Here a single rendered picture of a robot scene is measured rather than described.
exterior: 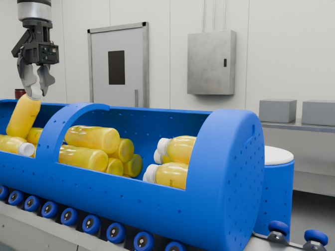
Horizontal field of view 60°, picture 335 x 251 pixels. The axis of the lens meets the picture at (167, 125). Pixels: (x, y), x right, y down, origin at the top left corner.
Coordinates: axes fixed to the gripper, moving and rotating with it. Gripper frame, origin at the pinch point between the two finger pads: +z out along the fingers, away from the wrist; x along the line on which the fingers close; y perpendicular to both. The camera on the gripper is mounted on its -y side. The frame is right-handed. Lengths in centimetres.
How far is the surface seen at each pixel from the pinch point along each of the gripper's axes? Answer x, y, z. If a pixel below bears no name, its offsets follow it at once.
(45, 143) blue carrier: -12.7, 21.3, 11.6
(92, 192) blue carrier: -13.3, 36.9, 20.4
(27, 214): -10.4, 8.3, 33.2
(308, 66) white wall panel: 325, 41, -25
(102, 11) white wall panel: 321, -276, -127
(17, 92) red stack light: 34, -64, 1
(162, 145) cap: -1.9, 46.8, 11.1
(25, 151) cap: -5.9, 2.2, 17.1
